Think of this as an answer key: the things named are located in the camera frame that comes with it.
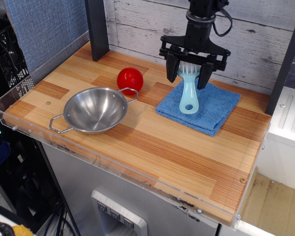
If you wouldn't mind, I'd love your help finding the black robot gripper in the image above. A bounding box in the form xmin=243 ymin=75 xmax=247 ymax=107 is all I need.
xmin=160 ymin=13 xmax=230 ymax=89

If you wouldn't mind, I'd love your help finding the light blue scrub brush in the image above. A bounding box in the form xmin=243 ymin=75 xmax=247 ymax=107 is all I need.
xmin=177 ymin=61 xmax=201 ymax=115

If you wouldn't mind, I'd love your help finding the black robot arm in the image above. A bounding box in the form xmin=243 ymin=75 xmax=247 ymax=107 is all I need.
xmin=160 ymin=0 xmax=233 ymax=89

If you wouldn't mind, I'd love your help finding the folded blue cloth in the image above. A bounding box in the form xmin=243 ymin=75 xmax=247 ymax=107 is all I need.
xmin=156 ymin=82 xmax=240 ymax=136

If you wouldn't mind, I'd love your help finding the red ball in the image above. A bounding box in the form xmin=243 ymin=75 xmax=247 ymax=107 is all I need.
xmin=117 ymin=67 xmax=144 ymax=91

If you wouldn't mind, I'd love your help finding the white ribbed side unit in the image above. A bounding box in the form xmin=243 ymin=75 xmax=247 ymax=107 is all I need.
xmin=256 ymin=87 xmax=295 ymax=189

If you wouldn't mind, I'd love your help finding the stainless steel toy fridge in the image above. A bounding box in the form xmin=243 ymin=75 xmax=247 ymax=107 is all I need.
xmin=43 ymin=144 xmax=219 ymax=236

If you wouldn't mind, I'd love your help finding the grey dispenser button panel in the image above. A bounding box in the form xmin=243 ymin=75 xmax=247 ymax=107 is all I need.
xmin=91 ymin=190 xmax=148 ymax=236

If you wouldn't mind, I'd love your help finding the black plastic crate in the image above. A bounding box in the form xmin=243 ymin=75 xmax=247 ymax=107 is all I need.
xmin=0 ymin=26 xmax=29 ymax=88

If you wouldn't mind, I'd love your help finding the clear acrylic table guard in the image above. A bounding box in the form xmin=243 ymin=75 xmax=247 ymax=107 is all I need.
xmin=0 ymin=75 xmax=270 ymax=227

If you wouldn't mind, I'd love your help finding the yellow object at corner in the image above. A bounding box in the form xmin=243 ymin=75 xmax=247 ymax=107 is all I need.
xmin=12 ymin=225 xmax=34 ymax=236

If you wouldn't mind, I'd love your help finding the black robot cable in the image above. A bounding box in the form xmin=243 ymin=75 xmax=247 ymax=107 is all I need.
xmin=213 ymin=7 xmax=234 ymax=38

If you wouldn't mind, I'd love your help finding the dark grey right post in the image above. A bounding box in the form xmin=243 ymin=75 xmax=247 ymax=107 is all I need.
xmin=265 ymin=29 xmax=295 ymax=116

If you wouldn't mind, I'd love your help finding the dark grey post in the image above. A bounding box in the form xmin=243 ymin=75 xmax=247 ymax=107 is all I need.
xmin=84 ymin=0 xmax=109 ymax=61
xmin=265 ymin=29 xmax=295 ymax=116

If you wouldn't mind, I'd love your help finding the stainless steel two-handled bowl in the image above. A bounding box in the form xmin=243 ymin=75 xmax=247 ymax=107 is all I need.
xmin=49 ymin=87 xmax=138 ymax=134

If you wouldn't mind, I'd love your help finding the dark grey left post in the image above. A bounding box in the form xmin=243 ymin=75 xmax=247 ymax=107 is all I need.
xmin=84 ymin=0 xmax=109 ymax=61

